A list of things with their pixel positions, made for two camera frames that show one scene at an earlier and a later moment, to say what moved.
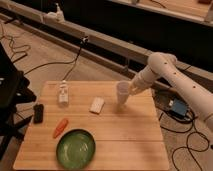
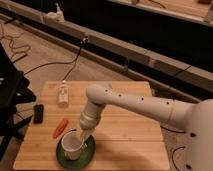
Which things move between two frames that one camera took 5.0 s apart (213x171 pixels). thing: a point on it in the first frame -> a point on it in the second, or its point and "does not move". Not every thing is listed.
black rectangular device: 38,113 does not move
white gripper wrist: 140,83 -> 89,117
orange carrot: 63,124 does not move
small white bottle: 63,94 does not move
